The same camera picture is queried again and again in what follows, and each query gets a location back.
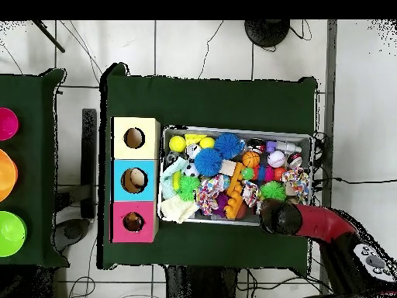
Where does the silver mesh bin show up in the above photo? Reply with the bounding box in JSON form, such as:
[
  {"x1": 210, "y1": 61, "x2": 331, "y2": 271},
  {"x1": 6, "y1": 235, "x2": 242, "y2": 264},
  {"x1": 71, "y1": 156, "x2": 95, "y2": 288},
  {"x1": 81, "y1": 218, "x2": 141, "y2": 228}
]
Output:
[{"x1": 157, "y1": 124, "x2": 315, "y2": 229}]

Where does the cream knitted cloth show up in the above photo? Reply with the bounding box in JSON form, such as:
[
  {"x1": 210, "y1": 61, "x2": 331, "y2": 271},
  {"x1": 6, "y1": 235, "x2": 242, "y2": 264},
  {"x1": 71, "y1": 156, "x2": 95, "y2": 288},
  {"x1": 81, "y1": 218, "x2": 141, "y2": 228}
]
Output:
[{"x1": 160, "y1": 195, "x2": 200, "y2": 224}]

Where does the mint knitted cloth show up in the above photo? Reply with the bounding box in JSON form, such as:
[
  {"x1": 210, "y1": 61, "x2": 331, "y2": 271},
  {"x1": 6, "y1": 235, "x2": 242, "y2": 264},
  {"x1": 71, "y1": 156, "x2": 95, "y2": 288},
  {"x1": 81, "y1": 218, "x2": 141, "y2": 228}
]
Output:
[{"x1": 160, "y1": 156, "x2": 189, "y2": 200}]

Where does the black round stand base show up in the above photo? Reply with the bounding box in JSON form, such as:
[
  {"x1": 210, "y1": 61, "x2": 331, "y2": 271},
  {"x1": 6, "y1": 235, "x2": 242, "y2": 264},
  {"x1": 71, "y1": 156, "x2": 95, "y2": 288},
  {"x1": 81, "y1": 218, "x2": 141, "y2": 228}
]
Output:
[{"x1": 243, "y1": 19, "x2": 291, "y2": 48}]

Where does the black power cable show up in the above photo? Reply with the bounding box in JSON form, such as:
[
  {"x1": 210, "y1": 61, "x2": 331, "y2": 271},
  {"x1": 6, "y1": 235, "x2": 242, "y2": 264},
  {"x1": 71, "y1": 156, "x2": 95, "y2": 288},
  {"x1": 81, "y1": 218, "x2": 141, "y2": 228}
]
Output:
[{"x1": 312, "y1": 176, "x2": 397, "y2": 187}]

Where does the blue spiky ball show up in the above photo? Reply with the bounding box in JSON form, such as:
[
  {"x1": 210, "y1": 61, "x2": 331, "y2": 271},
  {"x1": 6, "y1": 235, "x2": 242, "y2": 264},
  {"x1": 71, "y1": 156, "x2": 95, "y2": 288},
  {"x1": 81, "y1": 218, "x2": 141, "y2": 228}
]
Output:
[
  {"x1": 194, "y1": 147, "x2": 223, "y2": 177},
  {"x1": 214, "y1": 133, "x2": 246, "y2": 160}
]

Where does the orange plastic block toy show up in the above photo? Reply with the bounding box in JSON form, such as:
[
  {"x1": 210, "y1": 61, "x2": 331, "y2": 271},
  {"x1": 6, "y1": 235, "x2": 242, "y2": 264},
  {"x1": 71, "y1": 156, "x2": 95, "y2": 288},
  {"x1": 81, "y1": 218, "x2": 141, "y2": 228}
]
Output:
[{"x1": 223, "y1": 162, "x2": 248, "y2": 220}]

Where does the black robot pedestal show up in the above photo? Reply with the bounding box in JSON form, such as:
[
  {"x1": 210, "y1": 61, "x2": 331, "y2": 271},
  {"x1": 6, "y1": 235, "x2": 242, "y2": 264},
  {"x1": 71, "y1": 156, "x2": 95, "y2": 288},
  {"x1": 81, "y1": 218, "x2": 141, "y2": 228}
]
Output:
[{"x1": 164, "y1": 265, "x2": 240, "y2": 298}]

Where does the dark green table cloth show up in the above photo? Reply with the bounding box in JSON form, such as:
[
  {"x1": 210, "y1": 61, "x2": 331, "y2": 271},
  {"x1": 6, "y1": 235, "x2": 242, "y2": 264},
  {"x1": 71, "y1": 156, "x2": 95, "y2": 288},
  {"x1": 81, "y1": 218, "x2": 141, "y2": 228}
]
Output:
[
  {"x1": 0, "y1": 68, "x2": 70, "y2": 269},
  {"x1": 97, "y1": 61, "x2": 319, "y2": 270}
]

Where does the wooden box with three holes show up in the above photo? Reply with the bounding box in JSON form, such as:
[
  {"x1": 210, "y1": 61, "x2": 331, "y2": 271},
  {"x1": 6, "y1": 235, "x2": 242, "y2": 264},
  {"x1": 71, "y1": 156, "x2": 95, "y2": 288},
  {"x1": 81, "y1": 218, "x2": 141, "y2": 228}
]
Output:
[{"x1": 110, "y1": 116, "x2": 161, "y2": 244}]

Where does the thin black rod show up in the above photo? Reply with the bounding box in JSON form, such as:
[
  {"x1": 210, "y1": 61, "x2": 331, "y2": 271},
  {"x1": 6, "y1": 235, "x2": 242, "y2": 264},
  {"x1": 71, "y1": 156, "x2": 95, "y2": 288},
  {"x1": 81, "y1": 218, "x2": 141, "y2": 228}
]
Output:
[{"x1": 32, "y1": 19, "x2": 66, "y2": 54}]

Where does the grey black stand foot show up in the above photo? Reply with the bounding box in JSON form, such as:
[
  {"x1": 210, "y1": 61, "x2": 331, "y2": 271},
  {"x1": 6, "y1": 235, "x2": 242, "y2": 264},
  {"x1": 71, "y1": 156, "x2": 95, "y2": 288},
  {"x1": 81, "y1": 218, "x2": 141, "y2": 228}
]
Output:
[{"x1": 50, "y1": 217, "x2": 91, "y2": 253}]

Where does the pink bowl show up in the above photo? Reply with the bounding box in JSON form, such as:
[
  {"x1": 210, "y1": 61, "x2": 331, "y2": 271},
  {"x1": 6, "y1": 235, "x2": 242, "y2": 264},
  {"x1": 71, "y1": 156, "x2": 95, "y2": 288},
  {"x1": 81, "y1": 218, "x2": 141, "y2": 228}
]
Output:
[{"x1": 0, "y1": 107, "x2": 20, "y2": 141}]

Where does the green bowl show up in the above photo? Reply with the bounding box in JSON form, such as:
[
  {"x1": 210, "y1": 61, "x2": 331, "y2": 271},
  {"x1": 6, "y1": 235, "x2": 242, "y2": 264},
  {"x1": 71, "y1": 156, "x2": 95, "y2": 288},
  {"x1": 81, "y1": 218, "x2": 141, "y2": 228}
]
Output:
[{"x1": 0, "y1": 210, "x2": 28, "y2": 258}]

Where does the orange bowl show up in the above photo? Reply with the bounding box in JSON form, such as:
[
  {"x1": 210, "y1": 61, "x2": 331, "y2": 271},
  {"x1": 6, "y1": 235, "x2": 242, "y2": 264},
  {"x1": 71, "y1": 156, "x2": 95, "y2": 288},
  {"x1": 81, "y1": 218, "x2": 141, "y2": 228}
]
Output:
[{"x1": 0, "y1": 148, "x2": 19, "y2": 203}]

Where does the black upright panel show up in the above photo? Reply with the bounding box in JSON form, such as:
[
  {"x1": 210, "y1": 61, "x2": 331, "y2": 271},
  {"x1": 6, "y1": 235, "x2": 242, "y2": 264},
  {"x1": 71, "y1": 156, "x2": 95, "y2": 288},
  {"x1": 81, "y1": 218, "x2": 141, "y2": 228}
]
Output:
[{"x1": 81, "y1": 108, "x2": 98, "y2": 218}]

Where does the green spiky ball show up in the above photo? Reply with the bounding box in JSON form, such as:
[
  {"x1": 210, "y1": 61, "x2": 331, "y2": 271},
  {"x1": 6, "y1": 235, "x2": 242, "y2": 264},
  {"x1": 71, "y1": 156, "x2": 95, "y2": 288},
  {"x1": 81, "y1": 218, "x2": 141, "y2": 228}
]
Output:
[
  {"x1": 260, "y1": 181, "x2": 287, "y2": 202},
  {"x1": 178, "y1": 175, "x2": 202, "y2": 202}
]

